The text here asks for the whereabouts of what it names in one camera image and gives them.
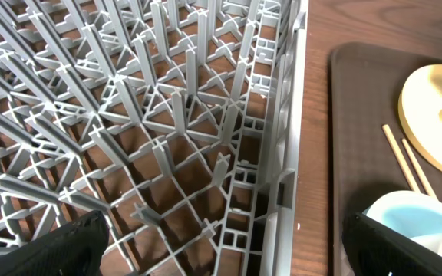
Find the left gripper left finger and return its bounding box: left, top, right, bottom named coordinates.
left=0, top=210, right=108, bottom=275

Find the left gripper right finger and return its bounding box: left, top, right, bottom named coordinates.
left=341, top=212, right=442, bottom=276

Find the grey dishwasher rack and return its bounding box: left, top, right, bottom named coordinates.
left=0, top=0, right=308, bottom=275

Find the light blue bowl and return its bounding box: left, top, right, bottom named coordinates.
left=364, top=190, right=442, bottom=254

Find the wooden chopstick left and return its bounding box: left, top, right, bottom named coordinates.
left=381, top=124, right=420, bottom=192

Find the wooden chopstick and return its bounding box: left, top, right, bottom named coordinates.
left=381, top=124, right=420, bottom=192
left=401, top=139, right=438, bottom=200

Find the wooden chopstick right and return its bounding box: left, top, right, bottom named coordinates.
left=401, top=139, right=438, bottom=200

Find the yellow plate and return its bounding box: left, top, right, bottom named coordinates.
left=398, top=64, right=442, bottom=171

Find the dark brown serving tray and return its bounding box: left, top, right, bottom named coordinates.
left=330, top=43, right=442, bottom=275

